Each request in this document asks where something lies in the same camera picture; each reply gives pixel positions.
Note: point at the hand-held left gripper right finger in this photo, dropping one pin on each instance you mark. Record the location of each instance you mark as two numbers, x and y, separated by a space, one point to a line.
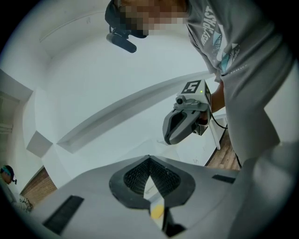
205 198

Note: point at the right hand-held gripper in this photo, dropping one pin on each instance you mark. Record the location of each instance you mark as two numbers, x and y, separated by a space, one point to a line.
194 98

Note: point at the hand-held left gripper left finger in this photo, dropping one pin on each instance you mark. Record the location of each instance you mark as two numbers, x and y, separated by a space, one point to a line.
93 210

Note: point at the person's right forearm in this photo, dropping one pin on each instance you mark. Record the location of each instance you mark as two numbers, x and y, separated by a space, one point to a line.
217 100

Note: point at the person's right hand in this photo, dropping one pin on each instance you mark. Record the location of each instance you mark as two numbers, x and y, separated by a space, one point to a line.
203 118

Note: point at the person in grey shirt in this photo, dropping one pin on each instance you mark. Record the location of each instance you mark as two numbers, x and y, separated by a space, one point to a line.
245 70

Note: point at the black head-worn camera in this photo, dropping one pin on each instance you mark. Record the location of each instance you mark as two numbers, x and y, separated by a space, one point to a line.
122 43

